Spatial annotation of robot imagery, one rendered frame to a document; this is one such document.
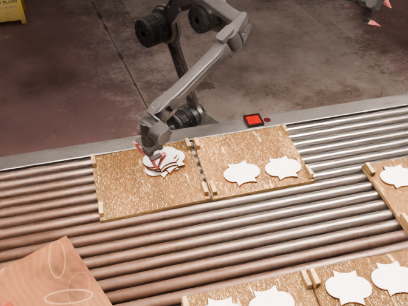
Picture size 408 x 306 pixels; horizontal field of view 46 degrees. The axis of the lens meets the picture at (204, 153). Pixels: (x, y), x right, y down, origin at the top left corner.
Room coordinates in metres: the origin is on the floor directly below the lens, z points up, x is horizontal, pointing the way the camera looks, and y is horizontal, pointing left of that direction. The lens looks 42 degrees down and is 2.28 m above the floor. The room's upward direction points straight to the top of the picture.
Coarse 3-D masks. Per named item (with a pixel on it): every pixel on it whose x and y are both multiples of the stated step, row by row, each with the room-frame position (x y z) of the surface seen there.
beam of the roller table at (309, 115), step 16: (400, 96) 1.90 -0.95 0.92; (288, 112) 1.77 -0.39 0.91; (304, 112) 1.77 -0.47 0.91; (320, 112) 1.77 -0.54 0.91; (336, 112) 1.77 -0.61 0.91; (352, 112) 1.77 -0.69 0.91; (368, 112) 1.79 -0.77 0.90; (192, 128) 1.66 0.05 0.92; (208, 128) 1.66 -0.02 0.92; (224, 128) 1.66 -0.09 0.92; (240, 128) 1.66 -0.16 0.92; (256, 128) 1.66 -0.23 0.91; (80, 144) 1.55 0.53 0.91; (96, 144) 1.55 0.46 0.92; (112, 144) 1.55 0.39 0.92; (128, 144) 1.55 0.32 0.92; (0, 160) 1.45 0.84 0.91; (16, 160) 1.45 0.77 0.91; (32, 160) 1.45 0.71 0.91; (48, 160) 1.45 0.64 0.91; (64, 160) 1.45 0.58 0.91
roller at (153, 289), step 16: (352, 240) 1.04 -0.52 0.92; (368, 240) 1.04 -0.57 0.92; (384, 240) 1.04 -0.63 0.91; (400, 240) 1.05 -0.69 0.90; (288, 256) 0.97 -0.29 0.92; (304, 256) 0.97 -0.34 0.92; (320, 256) 0.98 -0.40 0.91; (208, 272) 0.91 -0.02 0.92; (224, 272) 0.91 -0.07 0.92; (240, 272) 0.91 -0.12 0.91; (256, 272) 0.92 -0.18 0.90; (128, 288) 0.85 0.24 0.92; (144, 288) 0.85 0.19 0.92; (160, 288) 0.85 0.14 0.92; (176, 288) 0.86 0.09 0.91; (112, 304) 0.80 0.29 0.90
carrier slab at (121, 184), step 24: (168, 144) 1.52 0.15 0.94; (96, 168) 1.38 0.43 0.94; (120, 168) 1.38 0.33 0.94; (144, 168) 1.38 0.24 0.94; (192, 168) 1.38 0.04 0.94; (96, 192) 1.25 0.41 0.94; (120, 192) 1.25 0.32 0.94; (144, 192) 1.25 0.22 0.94; (168, 192) 1.25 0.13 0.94; (192, 192) 1.25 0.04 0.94; (120, 216) 1.13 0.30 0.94
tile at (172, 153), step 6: (162, 150) 1.44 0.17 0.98; (168, 150) 1.44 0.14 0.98; (174, 150) 1.44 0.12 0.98; (168, 156) 1.41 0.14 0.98; (174, 156) 1.41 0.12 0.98; (144, 162) 1.37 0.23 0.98; (150, 162) 1.37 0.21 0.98; (156, 162) 1.37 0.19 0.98; (162, 162) 1.37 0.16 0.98; (168, 162) 1.37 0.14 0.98; (174, 162) 1.38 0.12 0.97; (150, 168) 1.35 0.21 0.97; (162, 168) 1.34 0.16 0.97
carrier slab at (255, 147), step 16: (272, 128) 1.63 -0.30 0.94; (208, 144) 1.52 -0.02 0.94; (224, 144) 1.52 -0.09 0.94; (240, 144) 1.52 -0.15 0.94; (256, 144) 1.52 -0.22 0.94; (272, 144) 1.52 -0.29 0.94; (288, 144) 1.52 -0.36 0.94; (208, 160) 1.43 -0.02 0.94; (224, 160) 1.43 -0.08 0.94; (240, 160) 1.43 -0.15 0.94; (256, 160) 1.43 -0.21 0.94; (208, 176) 1.34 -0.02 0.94; (304, 176) 1.34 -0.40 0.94; (224, 192) 1.25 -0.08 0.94; (240, 192) 1.25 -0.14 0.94; (256, 192) 1.26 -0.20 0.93
